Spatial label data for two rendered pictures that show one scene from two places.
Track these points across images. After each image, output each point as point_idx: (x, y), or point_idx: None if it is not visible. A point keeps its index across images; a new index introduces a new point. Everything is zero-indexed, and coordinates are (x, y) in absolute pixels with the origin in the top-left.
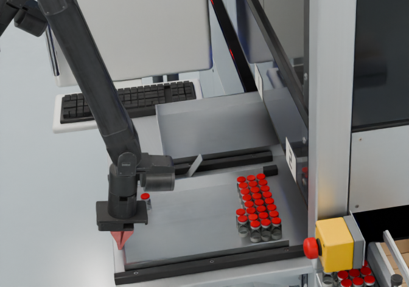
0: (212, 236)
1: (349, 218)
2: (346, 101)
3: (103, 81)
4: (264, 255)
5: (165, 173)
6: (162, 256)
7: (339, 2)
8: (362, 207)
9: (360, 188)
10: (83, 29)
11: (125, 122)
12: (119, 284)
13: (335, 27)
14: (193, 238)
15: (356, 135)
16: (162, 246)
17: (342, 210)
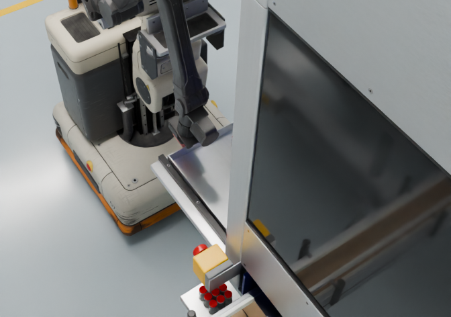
0: (228, 193)
1: (228, 263)
2: (242, 200)
3: (175, 52)
4: (217, 231)
5: (201, 133)
6: (194, 174)
7: (241, 139)
8: (247, 268)
9: (246, 257)
10: (168, 15)
11: (182, 84)
12: (160, 162)
13: (239, 151)
14: (221, 183)
15: (246, 226)
16: (204, 169)
17: (237, 256)
